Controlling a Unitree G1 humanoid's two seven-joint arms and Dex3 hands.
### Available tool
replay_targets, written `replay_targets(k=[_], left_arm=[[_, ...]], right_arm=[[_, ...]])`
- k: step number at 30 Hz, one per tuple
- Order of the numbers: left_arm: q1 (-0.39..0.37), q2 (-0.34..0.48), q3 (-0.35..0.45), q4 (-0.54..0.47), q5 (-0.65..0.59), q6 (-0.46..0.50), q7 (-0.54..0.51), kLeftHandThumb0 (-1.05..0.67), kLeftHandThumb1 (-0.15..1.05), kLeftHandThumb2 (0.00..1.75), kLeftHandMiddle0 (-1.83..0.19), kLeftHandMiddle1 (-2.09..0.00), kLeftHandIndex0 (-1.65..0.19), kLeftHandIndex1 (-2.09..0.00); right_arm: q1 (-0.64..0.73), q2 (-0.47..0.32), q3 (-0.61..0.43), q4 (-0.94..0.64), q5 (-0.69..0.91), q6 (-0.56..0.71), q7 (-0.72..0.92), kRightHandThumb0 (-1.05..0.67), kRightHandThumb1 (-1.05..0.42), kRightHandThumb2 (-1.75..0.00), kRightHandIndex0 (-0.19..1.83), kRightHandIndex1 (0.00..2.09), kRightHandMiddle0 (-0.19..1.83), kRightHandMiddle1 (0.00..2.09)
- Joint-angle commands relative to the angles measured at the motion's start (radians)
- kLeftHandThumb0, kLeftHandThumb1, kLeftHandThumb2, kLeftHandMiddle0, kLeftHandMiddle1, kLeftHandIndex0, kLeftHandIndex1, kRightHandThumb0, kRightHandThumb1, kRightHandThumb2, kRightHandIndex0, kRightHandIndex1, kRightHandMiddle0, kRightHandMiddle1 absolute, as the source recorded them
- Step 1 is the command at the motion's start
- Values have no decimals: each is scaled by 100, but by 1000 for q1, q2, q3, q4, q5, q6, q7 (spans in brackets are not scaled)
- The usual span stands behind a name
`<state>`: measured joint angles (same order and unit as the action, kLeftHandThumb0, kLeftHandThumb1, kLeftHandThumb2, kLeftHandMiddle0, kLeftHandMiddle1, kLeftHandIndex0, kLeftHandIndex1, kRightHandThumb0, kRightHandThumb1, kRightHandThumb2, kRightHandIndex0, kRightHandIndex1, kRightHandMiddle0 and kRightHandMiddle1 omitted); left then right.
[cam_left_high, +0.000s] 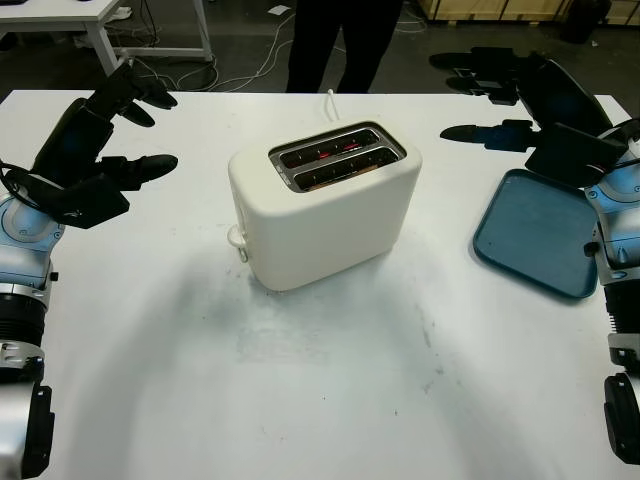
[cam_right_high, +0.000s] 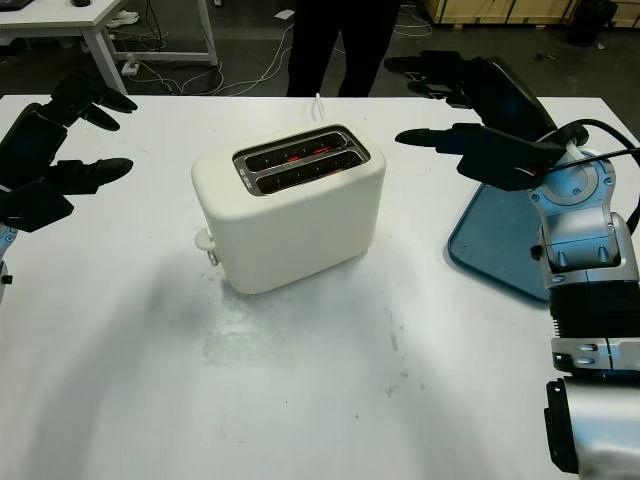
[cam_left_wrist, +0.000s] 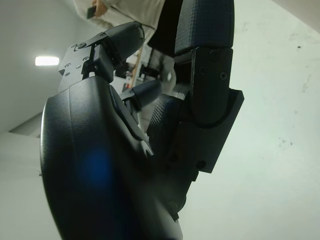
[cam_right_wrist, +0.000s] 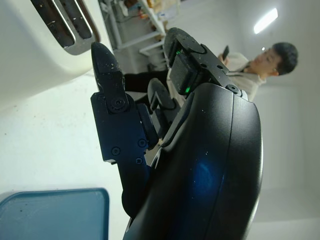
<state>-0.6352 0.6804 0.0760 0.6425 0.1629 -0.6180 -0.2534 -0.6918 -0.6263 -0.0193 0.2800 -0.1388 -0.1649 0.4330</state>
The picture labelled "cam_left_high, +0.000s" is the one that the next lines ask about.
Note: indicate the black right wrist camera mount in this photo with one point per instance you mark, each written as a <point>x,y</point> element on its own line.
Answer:
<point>570,155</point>

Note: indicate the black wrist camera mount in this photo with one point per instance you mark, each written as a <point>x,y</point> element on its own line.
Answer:
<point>85,205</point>
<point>570,155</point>

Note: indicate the white two-slot toaster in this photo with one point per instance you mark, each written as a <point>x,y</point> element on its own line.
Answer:
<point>325,235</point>

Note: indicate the white paper sheet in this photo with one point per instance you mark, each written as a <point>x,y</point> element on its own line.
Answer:
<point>278,9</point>

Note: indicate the black bin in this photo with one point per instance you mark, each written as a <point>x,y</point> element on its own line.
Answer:
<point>582,20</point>

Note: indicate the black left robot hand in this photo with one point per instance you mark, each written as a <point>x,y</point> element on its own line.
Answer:
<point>70,140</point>

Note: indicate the white desk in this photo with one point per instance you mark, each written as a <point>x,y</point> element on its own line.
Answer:
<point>60,12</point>

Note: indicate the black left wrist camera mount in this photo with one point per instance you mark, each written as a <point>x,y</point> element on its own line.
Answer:
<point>85,205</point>

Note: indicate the person in black trousers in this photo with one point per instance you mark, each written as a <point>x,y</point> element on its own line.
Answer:
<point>310,50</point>

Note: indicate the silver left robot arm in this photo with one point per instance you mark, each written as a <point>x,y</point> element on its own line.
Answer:
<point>20,250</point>

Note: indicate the wooden crate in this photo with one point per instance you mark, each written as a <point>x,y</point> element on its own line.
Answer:
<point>490,9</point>

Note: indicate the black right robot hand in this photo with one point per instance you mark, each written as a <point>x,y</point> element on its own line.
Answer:
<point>562,100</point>

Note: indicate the blue plastic tray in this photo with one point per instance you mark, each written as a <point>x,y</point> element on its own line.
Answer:
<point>530,235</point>

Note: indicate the white power strip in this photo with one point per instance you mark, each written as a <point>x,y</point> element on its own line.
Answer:
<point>126,57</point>

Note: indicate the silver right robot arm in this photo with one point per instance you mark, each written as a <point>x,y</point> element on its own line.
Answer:
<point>622,200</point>

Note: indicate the white shoe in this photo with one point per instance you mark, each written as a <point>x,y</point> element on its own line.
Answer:
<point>122,11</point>

